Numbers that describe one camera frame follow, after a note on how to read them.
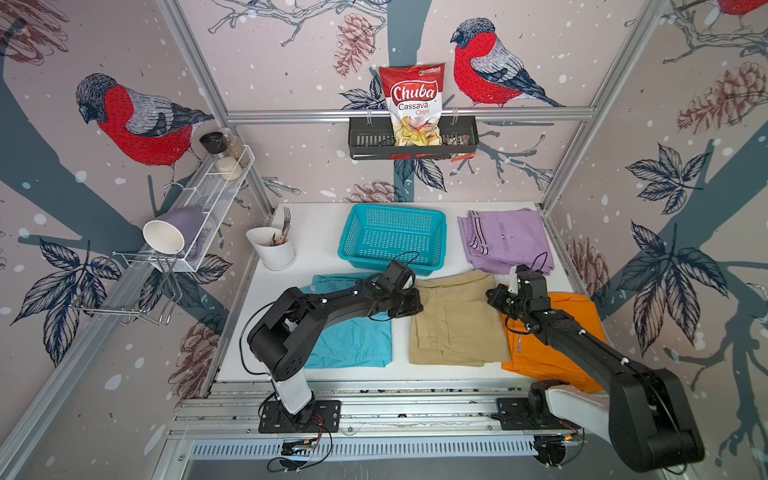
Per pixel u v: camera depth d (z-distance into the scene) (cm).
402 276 73
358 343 84
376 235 114
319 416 73
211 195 82
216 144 78
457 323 86
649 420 41
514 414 73
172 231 61
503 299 78
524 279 69
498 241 107
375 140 107
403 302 77
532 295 67
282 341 46
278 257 98
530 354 81
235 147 85
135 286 58
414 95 80
